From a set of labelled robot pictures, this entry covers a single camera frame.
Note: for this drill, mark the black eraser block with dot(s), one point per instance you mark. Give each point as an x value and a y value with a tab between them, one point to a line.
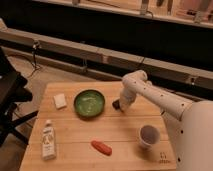
116	104

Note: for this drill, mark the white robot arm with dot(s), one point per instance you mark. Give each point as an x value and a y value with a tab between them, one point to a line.
195	151

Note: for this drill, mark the green bowl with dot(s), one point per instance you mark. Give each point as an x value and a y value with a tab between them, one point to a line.
89	103

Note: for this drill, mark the white sponge block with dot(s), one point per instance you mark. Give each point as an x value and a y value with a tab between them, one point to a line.
60	101

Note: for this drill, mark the orange carrot toy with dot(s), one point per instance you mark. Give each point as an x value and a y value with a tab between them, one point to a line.
101	147

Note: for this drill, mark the white paper cup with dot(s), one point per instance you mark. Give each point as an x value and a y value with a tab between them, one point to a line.
148	136

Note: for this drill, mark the white squeeze bottle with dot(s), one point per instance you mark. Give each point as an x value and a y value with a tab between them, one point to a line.
48	141

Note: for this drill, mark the black chair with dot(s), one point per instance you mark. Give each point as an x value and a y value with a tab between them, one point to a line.
12	90

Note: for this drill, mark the grey wall rail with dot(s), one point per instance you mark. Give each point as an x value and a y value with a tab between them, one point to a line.
166	70

